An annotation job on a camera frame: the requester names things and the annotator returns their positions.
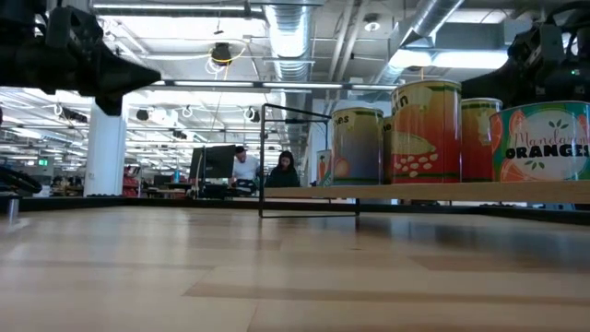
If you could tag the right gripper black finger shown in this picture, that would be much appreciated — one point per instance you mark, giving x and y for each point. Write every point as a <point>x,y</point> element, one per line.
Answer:
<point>493,90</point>

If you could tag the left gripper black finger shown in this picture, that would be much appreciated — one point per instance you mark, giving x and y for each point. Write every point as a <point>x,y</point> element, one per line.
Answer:
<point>126,74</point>
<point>109,103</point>

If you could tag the red orange label tin can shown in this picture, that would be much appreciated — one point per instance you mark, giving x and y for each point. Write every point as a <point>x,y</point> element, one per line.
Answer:
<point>477,143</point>

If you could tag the mandarin oranges label tin can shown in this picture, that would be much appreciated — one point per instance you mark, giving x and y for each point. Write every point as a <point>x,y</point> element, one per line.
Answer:
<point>539,147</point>

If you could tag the corn label tin can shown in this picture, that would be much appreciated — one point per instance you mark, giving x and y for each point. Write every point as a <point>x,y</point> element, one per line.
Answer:
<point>426,133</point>

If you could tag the peaches label tin can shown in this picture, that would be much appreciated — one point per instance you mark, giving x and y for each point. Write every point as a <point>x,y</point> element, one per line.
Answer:
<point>357,147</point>

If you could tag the black ceiling spotlight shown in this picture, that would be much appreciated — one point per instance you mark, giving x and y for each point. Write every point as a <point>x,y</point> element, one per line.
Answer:
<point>142,114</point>
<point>221,53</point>
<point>253,115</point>

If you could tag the black ceiling box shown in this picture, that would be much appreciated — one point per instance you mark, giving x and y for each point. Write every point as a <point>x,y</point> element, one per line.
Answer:
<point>74,115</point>

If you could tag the bright ceiling light panel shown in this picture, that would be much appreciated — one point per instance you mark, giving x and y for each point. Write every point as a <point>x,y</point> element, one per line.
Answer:
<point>451,59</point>

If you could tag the white round pillar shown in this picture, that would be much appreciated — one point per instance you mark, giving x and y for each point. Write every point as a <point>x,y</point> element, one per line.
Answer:
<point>105,157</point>

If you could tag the red chair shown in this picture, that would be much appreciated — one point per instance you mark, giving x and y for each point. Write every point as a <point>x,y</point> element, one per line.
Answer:
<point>131,182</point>

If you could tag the long ceiling light strip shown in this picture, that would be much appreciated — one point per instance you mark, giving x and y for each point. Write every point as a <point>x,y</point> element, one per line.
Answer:
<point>302,85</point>
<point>214,83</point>

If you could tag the blue bottle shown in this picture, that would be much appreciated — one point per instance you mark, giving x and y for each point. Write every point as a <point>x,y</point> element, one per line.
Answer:
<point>176,176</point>

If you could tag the dark office desk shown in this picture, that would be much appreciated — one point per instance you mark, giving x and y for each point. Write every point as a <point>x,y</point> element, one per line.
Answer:
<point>184,191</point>

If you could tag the black computer monitor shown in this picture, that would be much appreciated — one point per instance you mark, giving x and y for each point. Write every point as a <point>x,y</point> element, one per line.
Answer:
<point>216,161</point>

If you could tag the white ceiling sensor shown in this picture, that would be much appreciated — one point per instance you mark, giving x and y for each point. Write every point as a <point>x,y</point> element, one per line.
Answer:
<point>371,23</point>

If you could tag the person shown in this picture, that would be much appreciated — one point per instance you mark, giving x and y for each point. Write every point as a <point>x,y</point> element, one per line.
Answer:
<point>245,168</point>
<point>282,177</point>

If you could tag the carrot label tin can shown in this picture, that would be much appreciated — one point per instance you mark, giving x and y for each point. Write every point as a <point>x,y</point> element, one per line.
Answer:
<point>324,168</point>

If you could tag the grey rectangular ceiling duct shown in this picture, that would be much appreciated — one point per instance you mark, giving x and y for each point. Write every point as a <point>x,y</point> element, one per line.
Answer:
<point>475,37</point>

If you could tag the silver round ventilation duct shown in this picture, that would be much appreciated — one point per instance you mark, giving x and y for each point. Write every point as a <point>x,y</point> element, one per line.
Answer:
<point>290,41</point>
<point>428,18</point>

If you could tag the black aluminium table frame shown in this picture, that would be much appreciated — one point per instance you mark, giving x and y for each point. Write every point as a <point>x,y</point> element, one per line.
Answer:
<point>138,203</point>

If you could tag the wooden shelf with black frame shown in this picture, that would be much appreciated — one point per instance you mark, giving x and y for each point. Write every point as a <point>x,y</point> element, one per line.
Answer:
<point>461,192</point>

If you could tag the silver metal post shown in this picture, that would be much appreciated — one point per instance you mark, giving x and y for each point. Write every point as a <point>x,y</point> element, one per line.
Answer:
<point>12,207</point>

